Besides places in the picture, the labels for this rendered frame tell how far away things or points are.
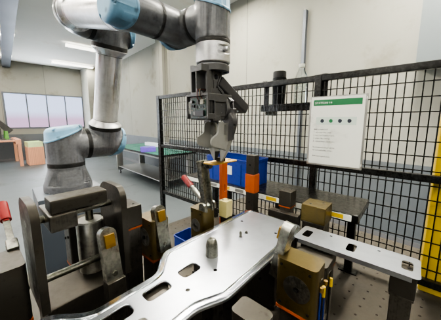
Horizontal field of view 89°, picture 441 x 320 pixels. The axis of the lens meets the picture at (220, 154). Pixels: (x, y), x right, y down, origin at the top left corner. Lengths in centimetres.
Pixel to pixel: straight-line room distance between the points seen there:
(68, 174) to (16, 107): 958
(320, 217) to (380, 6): 278
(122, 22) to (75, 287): 58
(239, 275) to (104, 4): 61
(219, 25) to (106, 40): 48
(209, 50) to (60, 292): 62
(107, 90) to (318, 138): 89
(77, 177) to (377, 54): 300
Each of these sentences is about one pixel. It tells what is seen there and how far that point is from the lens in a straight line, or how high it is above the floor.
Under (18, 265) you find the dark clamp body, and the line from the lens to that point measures 60.
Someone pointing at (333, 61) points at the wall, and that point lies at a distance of 331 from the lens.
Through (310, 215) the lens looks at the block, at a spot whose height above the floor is 103.
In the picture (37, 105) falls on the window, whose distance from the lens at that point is 1052.
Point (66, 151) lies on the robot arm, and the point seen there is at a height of 124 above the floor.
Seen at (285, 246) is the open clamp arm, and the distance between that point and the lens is 56.
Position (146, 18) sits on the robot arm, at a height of 154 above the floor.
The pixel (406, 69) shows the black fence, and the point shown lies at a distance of 108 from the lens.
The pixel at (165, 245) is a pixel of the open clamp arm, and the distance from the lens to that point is 70.
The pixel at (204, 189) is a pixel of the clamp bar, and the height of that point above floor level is 112.
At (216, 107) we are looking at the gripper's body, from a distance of 49.
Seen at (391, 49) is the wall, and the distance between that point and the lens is 316.
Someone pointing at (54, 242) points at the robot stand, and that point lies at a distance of 96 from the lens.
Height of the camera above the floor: 134
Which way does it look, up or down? 8 degrees down
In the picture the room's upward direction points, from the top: straight up
